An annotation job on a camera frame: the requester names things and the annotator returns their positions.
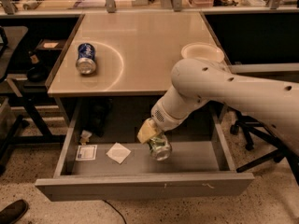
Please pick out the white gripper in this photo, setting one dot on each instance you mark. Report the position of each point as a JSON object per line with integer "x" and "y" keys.
{"x": 163, "y": 118}

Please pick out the green soda can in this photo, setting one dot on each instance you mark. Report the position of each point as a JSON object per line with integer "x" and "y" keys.
{"x": 159, "y": 147}

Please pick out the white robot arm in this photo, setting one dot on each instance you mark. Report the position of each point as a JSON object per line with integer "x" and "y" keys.
{"x": 195, "y": 82}

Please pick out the open grey drawer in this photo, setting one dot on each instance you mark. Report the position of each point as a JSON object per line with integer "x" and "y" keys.
{"x": 200, "y": 163}

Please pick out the blue soda can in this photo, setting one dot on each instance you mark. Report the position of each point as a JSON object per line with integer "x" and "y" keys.
{"x": 86, "y": 59}

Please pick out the white square paper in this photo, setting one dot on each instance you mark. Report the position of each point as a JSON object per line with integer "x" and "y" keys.
{"x": 118, "y": 153}

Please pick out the crumpled paper scrap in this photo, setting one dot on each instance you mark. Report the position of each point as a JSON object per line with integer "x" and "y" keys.
{"x": 85, "y": 137}

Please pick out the blue-bordered label card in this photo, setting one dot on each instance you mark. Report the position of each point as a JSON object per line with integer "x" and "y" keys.
{"x": 86, "y": 153}

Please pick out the white bowl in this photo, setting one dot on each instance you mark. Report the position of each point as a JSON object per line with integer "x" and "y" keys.
{"x": 203, "y": 51}

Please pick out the black office chair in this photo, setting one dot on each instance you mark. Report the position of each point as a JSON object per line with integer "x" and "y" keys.
{"x": 254, "y": 131}

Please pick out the black side desk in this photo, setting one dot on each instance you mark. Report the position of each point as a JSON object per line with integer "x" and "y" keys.
{"x": 11, "y": 37}

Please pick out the black shoe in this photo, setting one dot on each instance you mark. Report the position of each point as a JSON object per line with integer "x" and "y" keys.
{"x": 13, "y": 212}

